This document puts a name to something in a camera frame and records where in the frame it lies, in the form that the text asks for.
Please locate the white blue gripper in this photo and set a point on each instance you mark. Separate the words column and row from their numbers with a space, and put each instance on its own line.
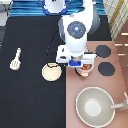
column 63, row 57

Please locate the small pink pot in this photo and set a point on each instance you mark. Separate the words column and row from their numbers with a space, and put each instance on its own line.
column 85, row 70

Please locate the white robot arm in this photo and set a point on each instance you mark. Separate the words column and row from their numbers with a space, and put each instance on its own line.
column 73, row 30

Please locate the cream round plate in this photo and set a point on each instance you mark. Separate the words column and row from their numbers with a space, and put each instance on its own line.
column 51, row 72

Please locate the black burner back right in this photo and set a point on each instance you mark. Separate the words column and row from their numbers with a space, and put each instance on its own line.
column 103, row 51

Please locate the pink toy stove top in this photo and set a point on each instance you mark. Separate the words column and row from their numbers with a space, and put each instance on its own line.
column 114, row 84

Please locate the black table mat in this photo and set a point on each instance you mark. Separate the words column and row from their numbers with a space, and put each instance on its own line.
column 27, row 100

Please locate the large grey frying pan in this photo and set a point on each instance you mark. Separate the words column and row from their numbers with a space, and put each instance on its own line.
column 96, row 108

